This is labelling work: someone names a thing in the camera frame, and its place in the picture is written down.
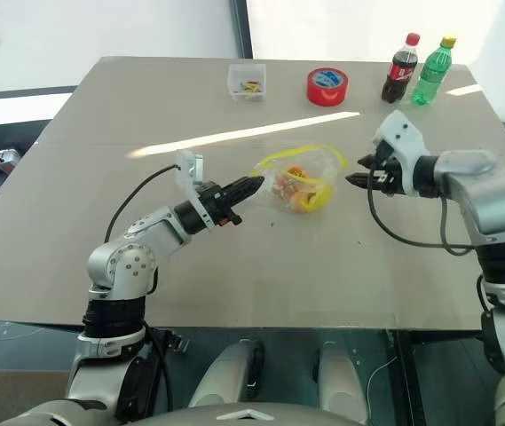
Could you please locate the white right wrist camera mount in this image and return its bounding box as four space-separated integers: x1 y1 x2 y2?
371 109 431 197

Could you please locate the white rounded robot leg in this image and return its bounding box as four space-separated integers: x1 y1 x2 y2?
313 341 369 414
187 338 266 412

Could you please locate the clear yellow-zip plastic bag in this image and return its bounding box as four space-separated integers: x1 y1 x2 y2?
251 141 351 217

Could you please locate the dark side desk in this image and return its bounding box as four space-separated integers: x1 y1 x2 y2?
0 85 78 196

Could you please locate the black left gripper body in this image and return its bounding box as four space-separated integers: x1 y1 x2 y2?
197 180 242 228

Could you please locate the red and white device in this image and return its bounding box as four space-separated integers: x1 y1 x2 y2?
0 149 22 176

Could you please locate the orange snack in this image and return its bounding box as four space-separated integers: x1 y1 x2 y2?
274 176 320 215
286 164 312 181

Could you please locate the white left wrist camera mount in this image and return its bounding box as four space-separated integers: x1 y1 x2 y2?
175 149 217 233

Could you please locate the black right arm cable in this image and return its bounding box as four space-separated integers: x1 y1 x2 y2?
366 175 505 375

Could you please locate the cola bottle with red cap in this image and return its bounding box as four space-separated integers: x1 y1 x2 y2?
380 32 422 106

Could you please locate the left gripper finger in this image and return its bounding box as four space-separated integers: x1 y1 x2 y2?
226 183 263 209
222 175 265 200

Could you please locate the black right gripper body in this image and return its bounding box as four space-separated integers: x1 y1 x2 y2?
368 140 407 200

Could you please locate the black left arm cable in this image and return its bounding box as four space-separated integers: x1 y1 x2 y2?
103 163 182 421

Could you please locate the grey robot torso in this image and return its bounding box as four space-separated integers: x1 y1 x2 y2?
0 397 371 426

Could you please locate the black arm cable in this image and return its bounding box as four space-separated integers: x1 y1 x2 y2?
366 175 505 375
103 163 182 421

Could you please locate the green bottle with yellow cap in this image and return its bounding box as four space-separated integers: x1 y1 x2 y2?
410 35 458 107

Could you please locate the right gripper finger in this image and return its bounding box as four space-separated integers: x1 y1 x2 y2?
357 153 382 171
344 171 377 189

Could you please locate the clear plastic box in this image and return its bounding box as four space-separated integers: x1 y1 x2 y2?
226 62 267 103

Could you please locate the red tape roll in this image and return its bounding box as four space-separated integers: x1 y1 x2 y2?
305 67 351 108

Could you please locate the thin white wire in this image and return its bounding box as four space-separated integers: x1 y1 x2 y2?
366 353 396 401

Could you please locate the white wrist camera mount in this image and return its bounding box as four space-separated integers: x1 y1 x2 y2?
371 109 431 197
175 149 217 233

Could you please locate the dark window frame post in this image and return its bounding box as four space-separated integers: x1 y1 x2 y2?
233 0 255 60

